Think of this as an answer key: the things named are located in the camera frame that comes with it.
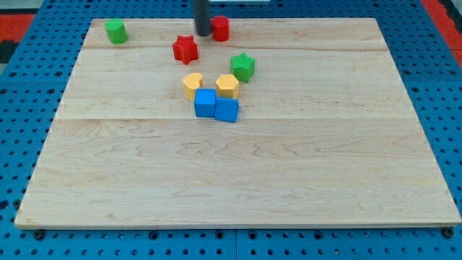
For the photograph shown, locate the red star block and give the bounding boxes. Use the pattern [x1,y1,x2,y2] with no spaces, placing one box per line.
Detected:
[173,35,199,64]

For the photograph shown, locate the yellow heart block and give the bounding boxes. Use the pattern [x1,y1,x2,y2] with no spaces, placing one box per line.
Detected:
[183,72,204,102]

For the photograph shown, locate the green star block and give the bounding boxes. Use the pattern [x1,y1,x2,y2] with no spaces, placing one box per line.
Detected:
[230,52,256,82]

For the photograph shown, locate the right blue cube block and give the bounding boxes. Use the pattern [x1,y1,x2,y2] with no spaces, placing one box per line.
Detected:
[214,97,239,123]

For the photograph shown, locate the blue cube block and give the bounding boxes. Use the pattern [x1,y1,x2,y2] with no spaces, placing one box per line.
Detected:
[194,88,217,118]
[214,97,239,123]

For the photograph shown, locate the left blue cube block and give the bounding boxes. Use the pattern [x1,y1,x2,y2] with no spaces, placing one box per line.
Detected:
[194,88,217,118]

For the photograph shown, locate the yellow hexagon block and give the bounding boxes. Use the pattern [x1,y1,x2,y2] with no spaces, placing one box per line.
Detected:
[215,74,240,99]

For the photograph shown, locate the light wooden board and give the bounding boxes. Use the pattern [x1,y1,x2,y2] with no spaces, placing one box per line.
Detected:
[15,18,461,230]

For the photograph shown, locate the red cylinder block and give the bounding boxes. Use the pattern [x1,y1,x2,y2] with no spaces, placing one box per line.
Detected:
[211,16,230,42]

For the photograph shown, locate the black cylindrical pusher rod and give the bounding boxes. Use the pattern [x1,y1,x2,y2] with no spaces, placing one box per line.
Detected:
[192,0,212,37]

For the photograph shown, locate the green cylinder block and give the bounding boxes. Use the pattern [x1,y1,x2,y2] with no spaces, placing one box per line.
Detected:
[105,18,128,44]

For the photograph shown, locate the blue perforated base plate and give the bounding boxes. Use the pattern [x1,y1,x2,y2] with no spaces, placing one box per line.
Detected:
[1,1,461,259]

